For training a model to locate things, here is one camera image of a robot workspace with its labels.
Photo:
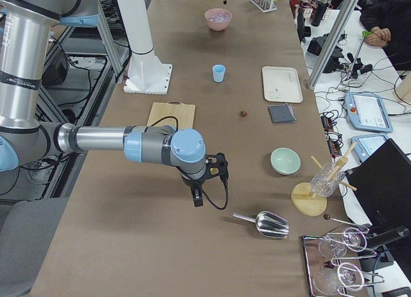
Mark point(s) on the cream rabbit serving tray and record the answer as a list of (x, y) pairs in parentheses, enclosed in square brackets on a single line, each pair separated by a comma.
[(281, 84)]

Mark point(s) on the pink bowl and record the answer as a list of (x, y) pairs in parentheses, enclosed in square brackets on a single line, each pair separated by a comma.
[(217, 26)]

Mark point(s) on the wire glass rack tray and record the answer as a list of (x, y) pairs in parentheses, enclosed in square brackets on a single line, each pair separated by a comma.
[(332, 262)]

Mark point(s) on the glass on wooden stand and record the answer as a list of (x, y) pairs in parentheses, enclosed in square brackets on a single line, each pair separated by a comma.
[(323, 187)]

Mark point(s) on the grey folded cloth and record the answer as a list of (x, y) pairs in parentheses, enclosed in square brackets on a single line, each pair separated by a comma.
[(281, 113)]

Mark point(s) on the steel ice scoop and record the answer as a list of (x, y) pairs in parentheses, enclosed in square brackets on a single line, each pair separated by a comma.
[(268, 224)]

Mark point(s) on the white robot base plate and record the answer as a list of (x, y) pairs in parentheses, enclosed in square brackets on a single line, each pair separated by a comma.
[(145, 79)]

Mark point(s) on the mint green bowl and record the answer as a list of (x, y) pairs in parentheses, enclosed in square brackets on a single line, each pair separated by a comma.
[(285, 161)]

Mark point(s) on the aluminium frame post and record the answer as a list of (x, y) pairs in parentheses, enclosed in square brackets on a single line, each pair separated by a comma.
[(338, 26)]

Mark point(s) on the blue teach pendant far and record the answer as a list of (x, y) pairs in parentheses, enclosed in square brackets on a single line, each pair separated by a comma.
[(367, 112)]

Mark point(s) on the seated person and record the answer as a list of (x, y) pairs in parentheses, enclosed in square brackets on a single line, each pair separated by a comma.
[(388, 22)]

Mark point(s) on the blue teach pendant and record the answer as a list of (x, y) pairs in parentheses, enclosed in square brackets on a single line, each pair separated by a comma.
[(366, 145), (367, 112)]

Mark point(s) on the wooden cutting board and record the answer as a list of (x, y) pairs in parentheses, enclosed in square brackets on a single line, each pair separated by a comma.
[(178, 115)]

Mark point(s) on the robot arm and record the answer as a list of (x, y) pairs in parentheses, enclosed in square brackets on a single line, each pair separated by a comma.
[(24, 139)]

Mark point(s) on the light blue cup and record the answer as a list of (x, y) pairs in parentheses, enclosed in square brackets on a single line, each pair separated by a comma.
[(218, 73)]

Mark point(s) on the blue teach pendant near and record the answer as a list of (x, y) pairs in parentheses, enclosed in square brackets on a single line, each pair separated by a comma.
[(366, 145)]

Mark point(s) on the wooden cup stand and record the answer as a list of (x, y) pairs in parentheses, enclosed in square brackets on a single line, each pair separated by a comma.
[(311, 204)]

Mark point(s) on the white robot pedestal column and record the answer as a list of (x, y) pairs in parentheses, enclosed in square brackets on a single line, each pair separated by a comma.
[(135, 21)]

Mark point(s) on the clear ice cubes pile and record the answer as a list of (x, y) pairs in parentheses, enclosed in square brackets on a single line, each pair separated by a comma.
[(218, 15)]

